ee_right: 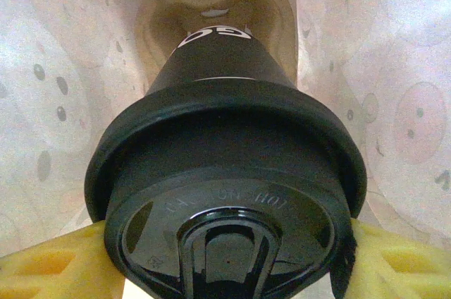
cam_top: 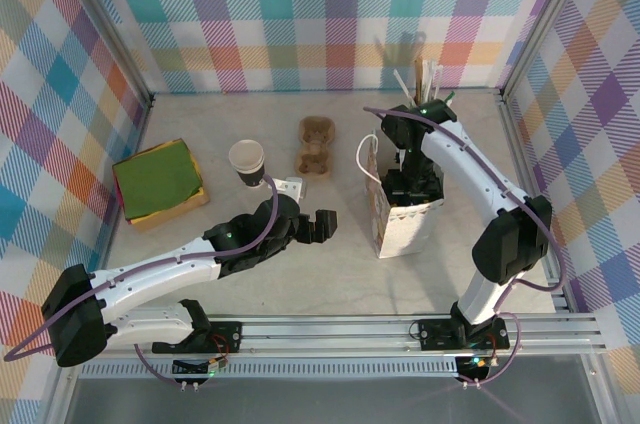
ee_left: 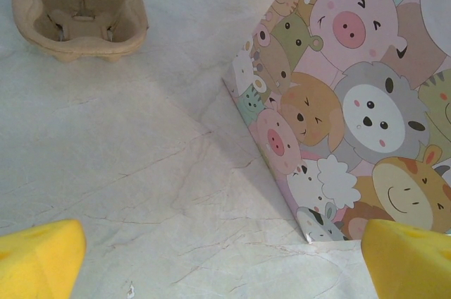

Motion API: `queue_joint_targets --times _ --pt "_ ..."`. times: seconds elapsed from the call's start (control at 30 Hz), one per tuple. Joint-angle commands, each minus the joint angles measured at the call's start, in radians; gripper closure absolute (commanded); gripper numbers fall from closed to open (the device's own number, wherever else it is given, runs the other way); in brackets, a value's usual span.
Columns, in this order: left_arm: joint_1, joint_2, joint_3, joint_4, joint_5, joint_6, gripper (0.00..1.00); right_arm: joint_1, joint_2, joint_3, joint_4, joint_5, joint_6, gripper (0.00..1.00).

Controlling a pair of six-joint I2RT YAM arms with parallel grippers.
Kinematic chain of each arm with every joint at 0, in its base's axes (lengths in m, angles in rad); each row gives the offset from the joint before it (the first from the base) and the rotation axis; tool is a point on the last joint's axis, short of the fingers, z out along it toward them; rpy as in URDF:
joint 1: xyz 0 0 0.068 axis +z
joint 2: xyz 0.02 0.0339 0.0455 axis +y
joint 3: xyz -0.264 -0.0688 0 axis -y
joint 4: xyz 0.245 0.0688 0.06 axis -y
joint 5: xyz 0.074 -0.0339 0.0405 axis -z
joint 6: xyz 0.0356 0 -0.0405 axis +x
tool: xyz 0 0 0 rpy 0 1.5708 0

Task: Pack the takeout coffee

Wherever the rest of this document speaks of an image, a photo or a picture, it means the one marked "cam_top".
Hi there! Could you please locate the small controller board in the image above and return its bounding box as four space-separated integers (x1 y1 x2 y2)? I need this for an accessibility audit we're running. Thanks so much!
172 356 229 379
455 354 494 381

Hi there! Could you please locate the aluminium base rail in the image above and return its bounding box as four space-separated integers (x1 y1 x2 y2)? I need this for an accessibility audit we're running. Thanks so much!
53 312 609 361

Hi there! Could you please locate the wooden stir stick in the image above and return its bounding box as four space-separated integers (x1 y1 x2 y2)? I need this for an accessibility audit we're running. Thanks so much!
413 58 425 105

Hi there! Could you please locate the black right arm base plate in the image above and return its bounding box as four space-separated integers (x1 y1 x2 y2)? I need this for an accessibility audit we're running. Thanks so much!
417 316 511 351

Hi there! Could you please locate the tan napkin box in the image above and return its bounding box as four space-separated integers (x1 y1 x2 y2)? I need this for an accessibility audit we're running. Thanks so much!
130 183 211 234

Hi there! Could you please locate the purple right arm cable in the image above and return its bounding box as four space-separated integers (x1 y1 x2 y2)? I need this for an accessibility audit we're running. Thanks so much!
363 106 566 389

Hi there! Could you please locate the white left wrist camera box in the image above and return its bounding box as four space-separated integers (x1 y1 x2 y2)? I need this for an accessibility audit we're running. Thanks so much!
278 176 309 203

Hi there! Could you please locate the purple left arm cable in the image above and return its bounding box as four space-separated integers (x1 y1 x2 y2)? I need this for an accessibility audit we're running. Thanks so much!
3 173 281 390

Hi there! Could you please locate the aluminium side rail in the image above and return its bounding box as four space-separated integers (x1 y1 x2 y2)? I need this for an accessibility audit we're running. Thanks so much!
499 91 571 315

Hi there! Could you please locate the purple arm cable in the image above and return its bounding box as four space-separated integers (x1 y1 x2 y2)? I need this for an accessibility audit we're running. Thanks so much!
3 173 281 390
363 106 566 389

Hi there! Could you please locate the cartoon animal print paper bag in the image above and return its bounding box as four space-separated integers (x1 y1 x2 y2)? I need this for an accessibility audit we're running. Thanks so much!
355 129 445 260

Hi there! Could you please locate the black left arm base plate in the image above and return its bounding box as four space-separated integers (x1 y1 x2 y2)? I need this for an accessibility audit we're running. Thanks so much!
151 320 245 355

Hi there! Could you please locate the green paper napkin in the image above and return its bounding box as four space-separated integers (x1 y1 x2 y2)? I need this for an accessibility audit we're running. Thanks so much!
112 140 204 223

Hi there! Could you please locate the grey slotted cable duct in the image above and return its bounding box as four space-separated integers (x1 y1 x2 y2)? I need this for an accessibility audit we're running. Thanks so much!
78 361 464 379

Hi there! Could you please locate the paper coffee cup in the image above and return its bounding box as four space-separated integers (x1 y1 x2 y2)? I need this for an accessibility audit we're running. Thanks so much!
228 138 266 190

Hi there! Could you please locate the stack of coloured napkins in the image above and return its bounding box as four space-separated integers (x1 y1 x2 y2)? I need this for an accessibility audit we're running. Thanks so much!
113 138 207 225

